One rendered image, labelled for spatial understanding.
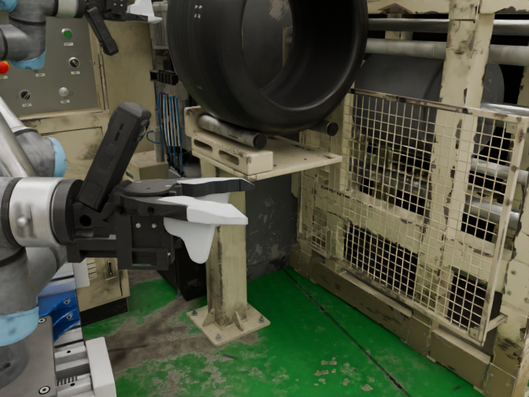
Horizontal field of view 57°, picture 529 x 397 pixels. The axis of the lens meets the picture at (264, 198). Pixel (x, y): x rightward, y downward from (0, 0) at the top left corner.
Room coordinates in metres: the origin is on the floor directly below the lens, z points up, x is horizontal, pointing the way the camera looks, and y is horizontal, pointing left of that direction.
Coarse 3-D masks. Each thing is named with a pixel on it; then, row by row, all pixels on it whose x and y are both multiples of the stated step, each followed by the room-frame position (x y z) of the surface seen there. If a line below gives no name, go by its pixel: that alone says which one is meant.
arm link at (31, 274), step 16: (16, 256) 0.47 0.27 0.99; (32, 256) 0.52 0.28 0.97; (48, 256) 0.54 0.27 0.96; (0, 272) 0.45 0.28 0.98; (16, 272) 0.47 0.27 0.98; (32, 272) 0.50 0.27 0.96; (48, 272) 0.53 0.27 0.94; (0, 288) 0.45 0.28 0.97; (16, 288) 0.46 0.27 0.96; (32, 288) 0.49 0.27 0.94; (0, 304) 0.45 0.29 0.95; (16, 304) 0.46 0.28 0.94; (32, 304) 0.48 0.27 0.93; (0, 320) 0.45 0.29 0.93; (16, 320) 0.46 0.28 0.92; (32, 320) 0.48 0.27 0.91; (0, 336) 0.45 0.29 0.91; (16, 336) 0.46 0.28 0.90
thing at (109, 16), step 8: (80, 0) 1.17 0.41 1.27; (88, 0) 1.21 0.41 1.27; (96, 0) 1.21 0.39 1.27; (104, 0) 1.21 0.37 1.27; (112, 0) 1.21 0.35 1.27; (120, 0) 1.23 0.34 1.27; (80, 8) 1.17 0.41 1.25; (88, 8) 1.19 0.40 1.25; (104, 8) 1.21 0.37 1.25; (112, 8) 1.20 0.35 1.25; (120, 8) 1.23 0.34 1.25; (80, 16) 1.18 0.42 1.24; (104, 16) 1.21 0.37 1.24; (112, 16) 1.20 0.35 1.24
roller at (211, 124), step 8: (200, 120) 1.61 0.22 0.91; (208, 120) 1.57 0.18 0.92; (216, 120) 1.54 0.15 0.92; (208, 128) 1.56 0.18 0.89; (216, 128) 1.51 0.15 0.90; (224, 128) 1.47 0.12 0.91; (232, 128) 1.44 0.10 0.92; (240, 128) 1.42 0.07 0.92; (232, 136) 1.43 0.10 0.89; (240, 136) 1.39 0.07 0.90; (248, 136) 1.36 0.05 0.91; (256, 136) 1.34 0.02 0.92; (264, 136) 1.36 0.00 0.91; (248, 144) 1.37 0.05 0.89; (256, 144) 1.34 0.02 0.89; (264, 144) 1.35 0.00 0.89
